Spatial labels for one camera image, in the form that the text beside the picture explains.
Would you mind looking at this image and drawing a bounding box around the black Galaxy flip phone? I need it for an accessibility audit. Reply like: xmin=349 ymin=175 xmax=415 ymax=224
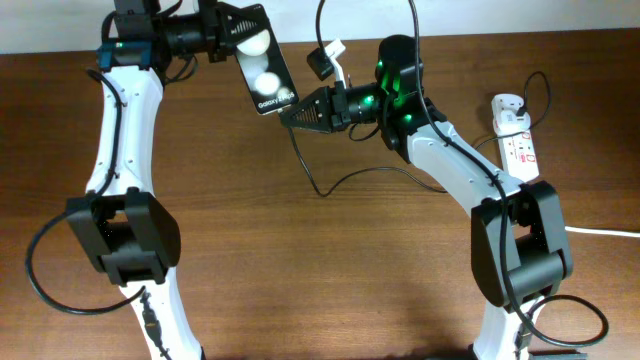
xmin=235 ymin=4 xmax=299 ymax=115

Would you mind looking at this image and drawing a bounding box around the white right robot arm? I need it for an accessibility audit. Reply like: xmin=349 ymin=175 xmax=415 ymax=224
xmin=281 ymin=35 xmax=574 ymax=359

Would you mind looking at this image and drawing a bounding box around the white power strip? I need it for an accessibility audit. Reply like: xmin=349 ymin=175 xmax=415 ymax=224
xmin=491 ymin=94 xmax=539 ymax=182

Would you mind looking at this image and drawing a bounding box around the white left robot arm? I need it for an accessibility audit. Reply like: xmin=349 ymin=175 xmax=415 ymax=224
xmin=65 ymin=1 xmax=282 ymax=359

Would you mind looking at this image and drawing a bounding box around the white charger adapter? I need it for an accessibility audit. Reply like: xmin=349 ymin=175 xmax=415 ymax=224
xmin=493 ymin=110 xmax=531 ymax=136

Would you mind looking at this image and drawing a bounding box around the white power strip cord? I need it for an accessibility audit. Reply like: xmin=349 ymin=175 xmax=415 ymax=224
xmin=564 ymin=224 xmax=640 ymax=239

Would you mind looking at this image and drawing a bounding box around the black charging cable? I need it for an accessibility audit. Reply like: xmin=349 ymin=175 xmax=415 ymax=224
xmin=287 ymin=70 xmax=551 ymax=198

